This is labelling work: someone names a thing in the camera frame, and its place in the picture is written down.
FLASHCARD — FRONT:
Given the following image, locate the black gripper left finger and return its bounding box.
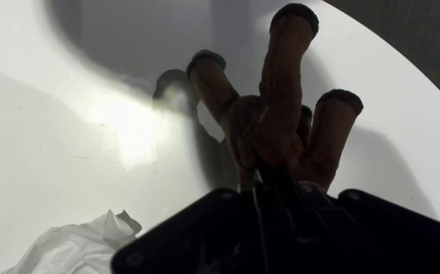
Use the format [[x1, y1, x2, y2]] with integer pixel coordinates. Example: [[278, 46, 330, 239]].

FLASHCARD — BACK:
[[112, 187, 273, 274]]

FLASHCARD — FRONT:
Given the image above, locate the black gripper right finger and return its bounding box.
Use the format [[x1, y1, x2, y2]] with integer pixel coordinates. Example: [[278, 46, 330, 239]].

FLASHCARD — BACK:
[[279, 187, 440, 274]]

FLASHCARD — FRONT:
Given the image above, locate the brown plush moose toy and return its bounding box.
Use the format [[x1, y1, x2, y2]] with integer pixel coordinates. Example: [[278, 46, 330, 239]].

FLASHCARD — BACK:
[[151, 1, 366, 193]]

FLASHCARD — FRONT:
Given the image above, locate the clear plastic bag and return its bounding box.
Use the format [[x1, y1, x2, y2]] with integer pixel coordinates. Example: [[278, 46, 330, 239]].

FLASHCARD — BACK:
[[0, 208, 144, 274]]

